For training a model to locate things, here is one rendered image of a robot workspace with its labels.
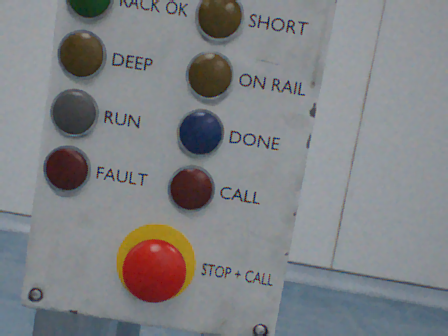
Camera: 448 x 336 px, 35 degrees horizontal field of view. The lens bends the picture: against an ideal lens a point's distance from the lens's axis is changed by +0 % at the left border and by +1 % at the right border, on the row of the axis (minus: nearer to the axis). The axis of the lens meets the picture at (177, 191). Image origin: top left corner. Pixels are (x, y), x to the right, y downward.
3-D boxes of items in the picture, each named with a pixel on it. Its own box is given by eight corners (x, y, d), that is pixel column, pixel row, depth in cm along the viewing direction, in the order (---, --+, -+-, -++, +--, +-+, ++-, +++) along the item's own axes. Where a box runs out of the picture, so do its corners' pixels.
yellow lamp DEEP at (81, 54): (100, 80, 43) (106, 35, 43) (55, 73, 43) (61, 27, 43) (101, 80, 44) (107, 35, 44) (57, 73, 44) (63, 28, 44)
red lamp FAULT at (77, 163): (84, 194, 45) (90, 151, 44) (41, 188, 45) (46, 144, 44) (86, 192, 45) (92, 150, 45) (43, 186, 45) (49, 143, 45)
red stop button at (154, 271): (180, 311, 43) (191, 248, 43) (116, 301, 43) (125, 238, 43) (181, 289, 48) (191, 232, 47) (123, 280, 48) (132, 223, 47)
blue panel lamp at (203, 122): (218, 158, 44) (226, 114, 44) (175, 151, 44) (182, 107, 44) (218, 157, 45) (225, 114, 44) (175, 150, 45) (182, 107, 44)
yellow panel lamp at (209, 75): (228, 101, 43) (236, 56, 43) (184, 94, 43) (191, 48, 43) (227, 100, 44) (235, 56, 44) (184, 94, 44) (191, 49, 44)
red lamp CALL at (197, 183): (209, 214, 45) (216, 172, 44) (166, 207, 45) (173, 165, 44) (209, 212, 45) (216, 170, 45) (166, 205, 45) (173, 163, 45)
